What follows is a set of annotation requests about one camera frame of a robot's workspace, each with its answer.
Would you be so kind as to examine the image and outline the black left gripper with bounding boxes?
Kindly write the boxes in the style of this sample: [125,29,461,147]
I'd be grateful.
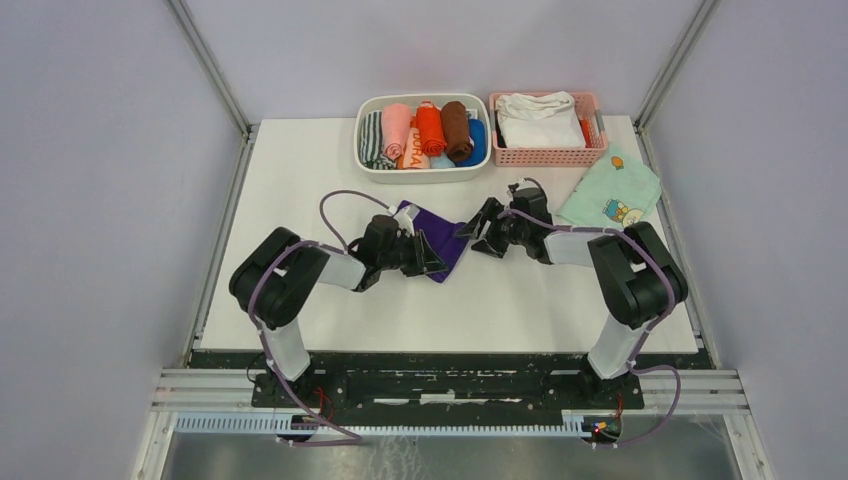
[379,230,449,278]

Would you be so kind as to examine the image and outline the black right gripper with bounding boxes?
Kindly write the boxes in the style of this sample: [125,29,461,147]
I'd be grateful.
[455,197,529,259]

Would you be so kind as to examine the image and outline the purple towel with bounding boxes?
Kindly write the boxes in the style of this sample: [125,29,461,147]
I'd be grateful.
[398,200,468,284]

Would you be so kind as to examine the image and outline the pink towel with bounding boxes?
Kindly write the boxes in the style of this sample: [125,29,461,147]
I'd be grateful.
[381,103,412,160]

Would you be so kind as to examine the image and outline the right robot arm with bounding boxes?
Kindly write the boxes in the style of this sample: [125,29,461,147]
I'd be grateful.
[456,180,688,408]

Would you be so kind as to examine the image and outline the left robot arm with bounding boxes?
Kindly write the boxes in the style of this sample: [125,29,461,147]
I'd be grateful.
[228,214,448,407]

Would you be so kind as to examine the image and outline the light blue rolled towel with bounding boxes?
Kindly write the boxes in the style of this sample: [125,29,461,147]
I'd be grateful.
[429,154,455,169]

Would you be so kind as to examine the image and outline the orange white lettered rolled towel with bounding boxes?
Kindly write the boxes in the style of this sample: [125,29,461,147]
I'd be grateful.
[396,117,431,170]

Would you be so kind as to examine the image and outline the dark blue rolled towel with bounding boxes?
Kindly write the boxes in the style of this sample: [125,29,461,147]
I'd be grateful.
[456,118,488,168]

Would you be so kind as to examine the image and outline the brown rolled towel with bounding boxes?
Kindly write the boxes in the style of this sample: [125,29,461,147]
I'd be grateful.
[440,101,473,164]

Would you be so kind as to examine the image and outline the white plastic tub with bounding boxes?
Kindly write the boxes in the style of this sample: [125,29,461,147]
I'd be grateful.
[353,92,494,184]

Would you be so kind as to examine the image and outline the white cloth in basket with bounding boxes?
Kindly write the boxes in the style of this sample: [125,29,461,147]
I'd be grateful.
[495,91,586,149]

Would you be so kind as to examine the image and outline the red orange rolled towel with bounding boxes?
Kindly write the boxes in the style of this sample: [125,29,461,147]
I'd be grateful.
[416,101,447,157]

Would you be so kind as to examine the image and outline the pink plastic basket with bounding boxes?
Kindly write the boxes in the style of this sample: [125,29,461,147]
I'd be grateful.
[489,92,609,167]

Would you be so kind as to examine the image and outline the mint green cartoon towel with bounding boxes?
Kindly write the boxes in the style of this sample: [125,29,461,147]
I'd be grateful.
[557,143,661,228]

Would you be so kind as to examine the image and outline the green white striped rolled towel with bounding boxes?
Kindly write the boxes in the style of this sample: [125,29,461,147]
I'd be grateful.
[358,110,396,171]

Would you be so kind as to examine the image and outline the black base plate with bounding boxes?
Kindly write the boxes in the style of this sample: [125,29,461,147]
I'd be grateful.
[188,349,715,429]

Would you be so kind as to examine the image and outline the aluminium rail front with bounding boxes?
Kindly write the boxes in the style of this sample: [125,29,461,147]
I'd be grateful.
[152,370,750,439]

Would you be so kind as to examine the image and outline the aluminium frame post left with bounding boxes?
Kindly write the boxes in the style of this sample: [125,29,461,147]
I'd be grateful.
[164,0,251,137]

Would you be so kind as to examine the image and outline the aluminium frame post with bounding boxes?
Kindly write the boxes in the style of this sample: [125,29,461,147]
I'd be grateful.
[633,0,721,135]
[164,0,251,137]

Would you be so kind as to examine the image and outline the aluminium frame post right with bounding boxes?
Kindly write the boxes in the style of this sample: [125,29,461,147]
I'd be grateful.
[633,0,721,135]

